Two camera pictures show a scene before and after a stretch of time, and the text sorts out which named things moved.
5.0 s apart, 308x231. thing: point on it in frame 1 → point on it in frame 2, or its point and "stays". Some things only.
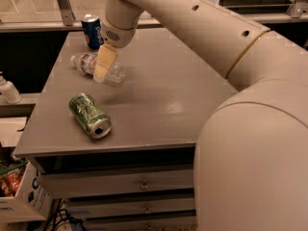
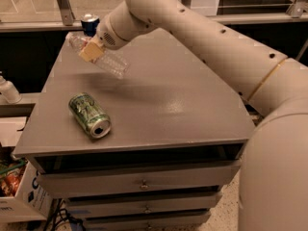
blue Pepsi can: (93, 32) stays
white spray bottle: (9, 91) stays
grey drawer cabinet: (123, 152) stays
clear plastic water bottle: (87, 63) → (111, 62)
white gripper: (120, 36) → (106, 36)
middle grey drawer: (89, 209) stays
